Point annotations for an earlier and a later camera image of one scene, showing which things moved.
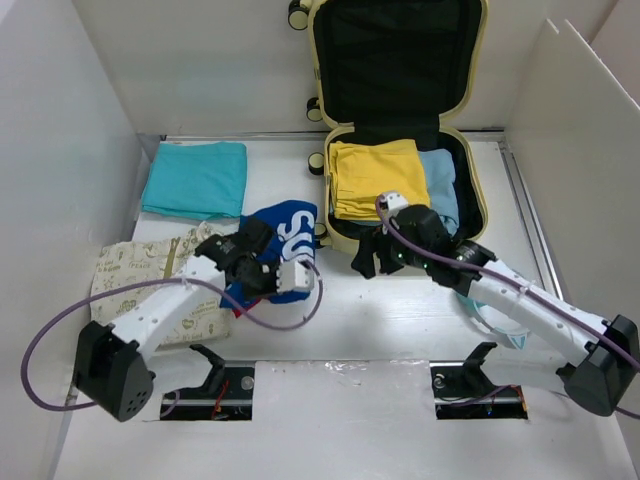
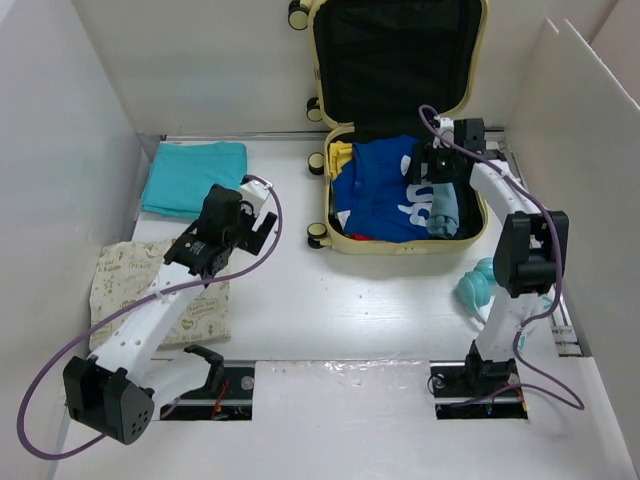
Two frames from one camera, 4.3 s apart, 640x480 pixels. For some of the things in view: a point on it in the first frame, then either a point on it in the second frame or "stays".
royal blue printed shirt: [293, 225] -> [373, 196]
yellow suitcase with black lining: [400, 70] stays
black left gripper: [273, 265] -> [251, 240]
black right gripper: [372, 240] -> [427, 153]
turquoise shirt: [197, 180] stays
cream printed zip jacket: [125, 263] stays
